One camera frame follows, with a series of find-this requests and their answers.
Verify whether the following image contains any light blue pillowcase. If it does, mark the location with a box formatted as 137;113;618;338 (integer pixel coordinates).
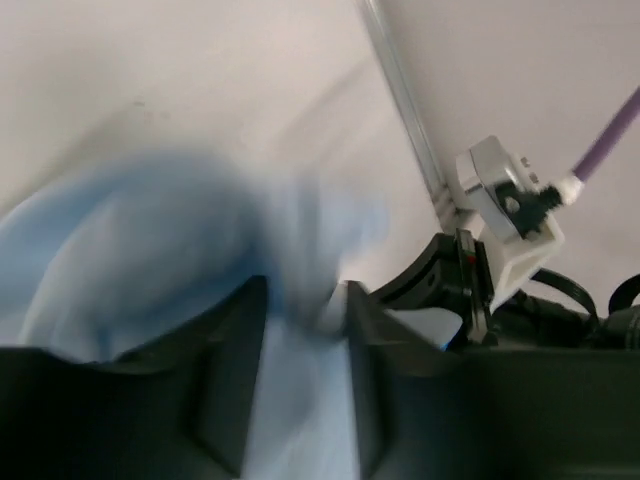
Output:
1;152;388;479

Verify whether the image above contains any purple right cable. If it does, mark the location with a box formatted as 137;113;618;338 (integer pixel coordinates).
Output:
569;84;640;186

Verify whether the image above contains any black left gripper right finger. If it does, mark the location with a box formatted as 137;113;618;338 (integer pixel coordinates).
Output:
346;282;639;479

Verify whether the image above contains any white pillow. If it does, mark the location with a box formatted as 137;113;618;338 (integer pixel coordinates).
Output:
1;1;432;227

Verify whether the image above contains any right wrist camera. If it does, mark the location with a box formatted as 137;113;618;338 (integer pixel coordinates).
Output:
449;135;584;312

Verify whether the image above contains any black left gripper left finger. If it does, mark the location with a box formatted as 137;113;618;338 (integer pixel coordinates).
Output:
1;277;268;479

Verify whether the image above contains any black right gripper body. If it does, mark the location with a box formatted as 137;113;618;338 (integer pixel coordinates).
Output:
374;230;639;350

